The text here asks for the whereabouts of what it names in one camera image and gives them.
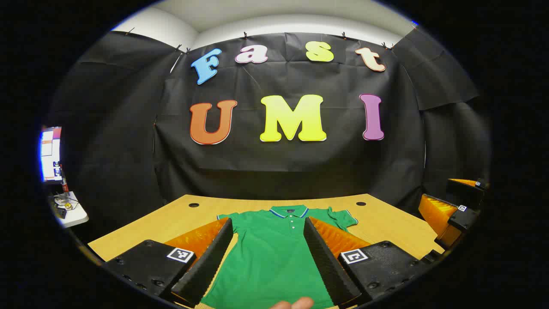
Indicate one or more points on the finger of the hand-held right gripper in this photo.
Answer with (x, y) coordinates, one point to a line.
(463, 219)
(465, 193)

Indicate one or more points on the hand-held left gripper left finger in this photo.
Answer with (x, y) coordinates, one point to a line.
(210, 262)

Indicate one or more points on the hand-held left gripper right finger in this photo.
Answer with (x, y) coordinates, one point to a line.
(328, 266)

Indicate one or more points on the green T-shirt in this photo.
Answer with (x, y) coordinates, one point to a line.
(270, 257)

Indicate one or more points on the small white side table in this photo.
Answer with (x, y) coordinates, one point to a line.
(75, 214)

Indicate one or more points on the small black device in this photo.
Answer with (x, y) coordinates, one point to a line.
(61, 213)

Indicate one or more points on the red bottle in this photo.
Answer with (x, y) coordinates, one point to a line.
(64, 182)

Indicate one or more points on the computer monitor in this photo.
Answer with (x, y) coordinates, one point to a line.
(50, 154)

